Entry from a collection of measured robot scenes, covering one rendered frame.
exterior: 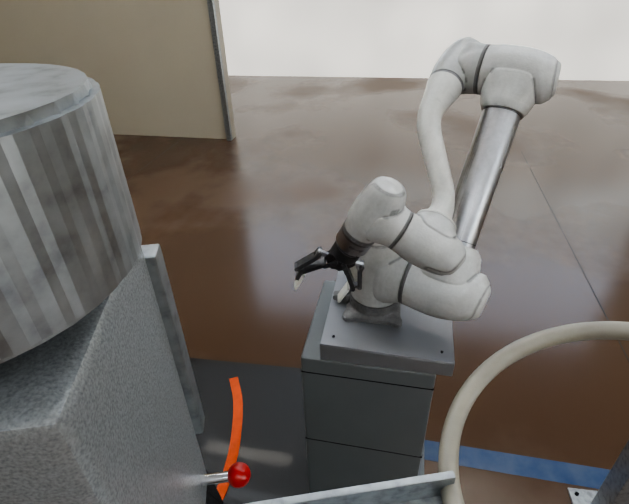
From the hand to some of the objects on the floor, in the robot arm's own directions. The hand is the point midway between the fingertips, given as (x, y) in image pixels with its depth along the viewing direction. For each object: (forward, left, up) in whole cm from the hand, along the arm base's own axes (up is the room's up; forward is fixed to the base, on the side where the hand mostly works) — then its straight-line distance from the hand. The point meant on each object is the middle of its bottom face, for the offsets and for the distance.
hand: (318, 290), depth 126 cm
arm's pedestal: (-7, +18, -101) cm, 103 cm away
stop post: (+1, +109, -98) cm, 147 cm away
